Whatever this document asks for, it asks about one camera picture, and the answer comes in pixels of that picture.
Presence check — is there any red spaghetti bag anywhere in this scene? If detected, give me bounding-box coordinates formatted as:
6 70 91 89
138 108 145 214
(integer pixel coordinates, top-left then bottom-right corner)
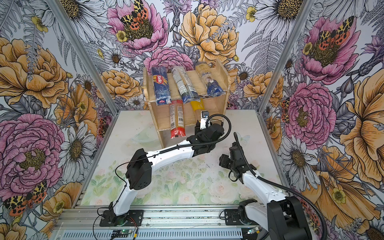
170 100 186 139

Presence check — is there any yellow blue spaghetti bag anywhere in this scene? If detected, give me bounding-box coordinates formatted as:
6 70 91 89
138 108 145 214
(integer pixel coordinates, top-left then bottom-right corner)
195 62 224 97

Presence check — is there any clear blue-end spaghetti bag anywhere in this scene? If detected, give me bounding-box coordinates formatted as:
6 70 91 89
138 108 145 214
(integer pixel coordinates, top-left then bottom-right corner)
171 66 201 104

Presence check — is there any blue Barilla pasta box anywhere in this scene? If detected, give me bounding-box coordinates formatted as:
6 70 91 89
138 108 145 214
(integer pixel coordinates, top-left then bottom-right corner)
151 66 172 106

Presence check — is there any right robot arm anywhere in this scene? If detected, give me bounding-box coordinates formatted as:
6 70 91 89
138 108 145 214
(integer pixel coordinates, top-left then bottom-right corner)
219 142 312 240

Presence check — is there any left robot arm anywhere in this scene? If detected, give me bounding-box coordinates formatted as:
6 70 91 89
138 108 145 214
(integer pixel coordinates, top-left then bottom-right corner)
100 120 232 226

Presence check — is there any wooden two-tier shelf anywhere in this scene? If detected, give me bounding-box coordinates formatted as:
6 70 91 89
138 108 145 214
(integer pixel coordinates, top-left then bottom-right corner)
143 60 231 148

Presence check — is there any right green circuit board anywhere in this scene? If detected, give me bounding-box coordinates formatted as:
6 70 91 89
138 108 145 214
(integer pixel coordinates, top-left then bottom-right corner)
247 227 261 235

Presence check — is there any green circuit board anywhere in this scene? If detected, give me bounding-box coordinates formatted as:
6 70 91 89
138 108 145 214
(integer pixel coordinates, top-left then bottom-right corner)
112 229 133 238
247 227 261 235

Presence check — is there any left green circuit board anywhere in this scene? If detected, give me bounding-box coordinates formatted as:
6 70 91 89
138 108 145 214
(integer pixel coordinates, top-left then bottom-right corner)
112 229 133 238

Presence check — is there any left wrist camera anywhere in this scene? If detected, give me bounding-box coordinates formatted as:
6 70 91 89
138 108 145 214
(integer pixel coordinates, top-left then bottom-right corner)
200 111 210 130

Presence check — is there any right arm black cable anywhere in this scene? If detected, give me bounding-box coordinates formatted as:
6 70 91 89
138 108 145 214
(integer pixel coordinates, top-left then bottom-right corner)
233 131 328 240

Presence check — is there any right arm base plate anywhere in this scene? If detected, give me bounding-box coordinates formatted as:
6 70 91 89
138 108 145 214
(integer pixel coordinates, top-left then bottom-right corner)
224 208 268 229

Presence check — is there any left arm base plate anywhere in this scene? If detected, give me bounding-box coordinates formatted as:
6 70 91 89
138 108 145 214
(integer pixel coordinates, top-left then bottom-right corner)
100 210 144 227

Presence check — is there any aluminium front rail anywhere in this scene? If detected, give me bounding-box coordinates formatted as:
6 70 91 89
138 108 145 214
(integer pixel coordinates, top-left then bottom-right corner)
55 205 238 230

